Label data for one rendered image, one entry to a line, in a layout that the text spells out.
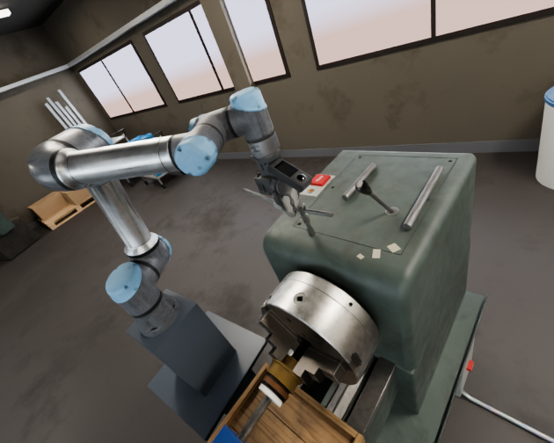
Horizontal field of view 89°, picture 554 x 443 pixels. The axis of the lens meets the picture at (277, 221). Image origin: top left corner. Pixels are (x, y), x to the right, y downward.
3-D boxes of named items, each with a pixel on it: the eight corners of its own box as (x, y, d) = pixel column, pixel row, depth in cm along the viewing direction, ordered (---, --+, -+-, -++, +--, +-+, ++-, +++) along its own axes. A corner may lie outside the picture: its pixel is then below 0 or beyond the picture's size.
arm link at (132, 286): (120, 318, 92) (91, 293, 85) (140, 286, 103) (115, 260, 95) (151, 314, 89) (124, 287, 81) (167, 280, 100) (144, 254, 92)
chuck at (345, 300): (300, 315, 103) (273, 257, 84) (384, 361, 82) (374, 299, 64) (295, 323, 101) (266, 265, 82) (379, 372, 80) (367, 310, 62)
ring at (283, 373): (275, 344, 75) (252, 374, 71) (302, 361, 69) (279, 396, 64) (286, 359, 80) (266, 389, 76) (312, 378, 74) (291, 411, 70)
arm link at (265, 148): (280, 128, 69) (259, 145, 65) (287, 146, 72) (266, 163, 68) (260, 129, 74) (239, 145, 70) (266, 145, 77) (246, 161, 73)
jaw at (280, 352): (299, 328, 81) (269, 299, 81) (306, 327, 76) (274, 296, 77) (275, 361, 75) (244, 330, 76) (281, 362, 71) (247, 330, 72)
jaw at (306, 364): (315, 333, 75) (352, 350, 66) (323, 344, 77) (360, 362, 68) (290, 369, 70) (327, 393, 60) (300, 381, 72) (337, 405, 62)
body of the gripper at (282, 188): (276, 181, 84) (262, 144, 78) (299, 184, 79) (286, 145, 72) (260, 196, 81) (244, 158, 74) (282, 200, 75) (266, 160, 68)
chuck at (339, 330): (295, 323, 101) (266, 265, 82) (379, 372, 80) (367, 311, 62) (279, 344, 97) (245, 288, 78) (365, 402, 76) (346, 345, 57)
